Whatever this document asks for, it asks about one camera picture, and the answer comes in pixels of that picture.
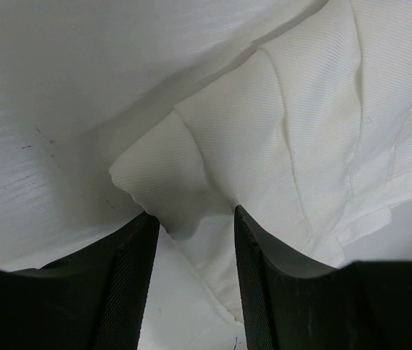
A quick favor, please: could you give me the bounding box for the white pleated skirt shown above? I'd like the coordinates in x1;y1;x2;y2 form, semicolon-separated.
109;1;412;321

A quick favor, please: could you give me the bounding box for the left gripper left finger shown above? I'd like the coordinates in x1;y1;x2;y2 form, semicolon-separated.
0;213;160;349

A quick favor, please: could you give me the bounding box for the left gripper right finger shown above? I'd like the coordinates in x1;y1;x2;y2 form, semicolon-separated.
234;206;412;349

